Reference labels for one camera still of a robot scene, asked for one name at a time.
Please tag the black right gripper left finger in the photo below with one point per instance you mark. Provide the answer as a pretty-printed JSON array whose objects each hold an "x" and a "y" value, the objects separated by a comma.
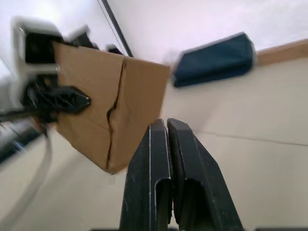
[{"x": 142, "y": 180}]

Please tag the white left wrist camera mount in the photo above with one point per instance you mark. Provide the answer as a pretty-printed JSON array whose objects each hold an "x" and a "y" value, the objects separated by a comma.
[{"x": 20, "y": 60}]

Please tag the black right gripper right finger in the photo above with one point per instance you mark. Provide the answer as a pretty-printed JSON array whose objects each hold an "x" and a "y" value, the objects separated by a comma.
[{"x": 199, "y": 183}]

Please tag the dark blue cushion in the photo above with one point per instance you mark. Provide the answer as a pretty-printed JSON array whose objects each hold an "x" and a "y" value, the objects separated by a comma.
[{"x": 214, "y": 60}]

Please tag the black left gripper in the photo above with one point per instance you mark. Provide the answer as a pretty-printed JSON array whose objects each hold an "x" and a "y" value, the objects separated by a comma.
[{"x": 39, "y": 101}]

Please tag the light wooden board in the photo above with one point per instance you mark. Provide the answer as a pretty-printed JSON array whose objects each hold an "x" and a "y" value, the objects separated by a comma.
[{"x": 281, "y": 53}]

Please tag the small brown cardboard box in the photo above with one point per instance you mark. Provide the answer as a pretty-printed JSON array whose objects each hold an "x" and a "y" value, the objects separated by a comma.
[{"x": 89, "y": 72}]

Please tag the black wall strip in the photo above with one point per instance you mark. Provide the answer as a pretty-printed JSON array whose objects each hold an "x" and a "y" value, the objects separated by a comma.
[{"x": 118, "y": 29}]

